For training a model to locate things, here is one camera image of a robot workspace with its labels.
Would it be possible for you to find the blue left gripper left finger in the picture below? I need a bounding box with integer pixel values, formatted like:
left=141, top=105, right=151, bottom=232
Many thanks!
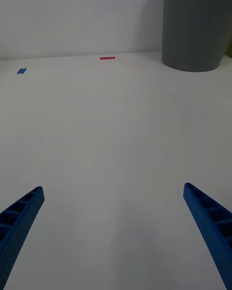
left=0, top=186, right=45, bottom=290

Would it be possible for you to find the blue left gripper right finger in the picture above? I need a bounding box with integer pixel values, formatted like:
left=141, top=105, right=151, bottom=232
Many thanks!
left=183, top=182, right=232, bottom=290

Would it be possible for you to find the grey plastic waste bin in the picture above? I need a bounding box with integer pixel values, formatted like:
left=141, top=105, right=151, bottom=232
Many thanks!
left=161, top=0, right=232, bottom=73

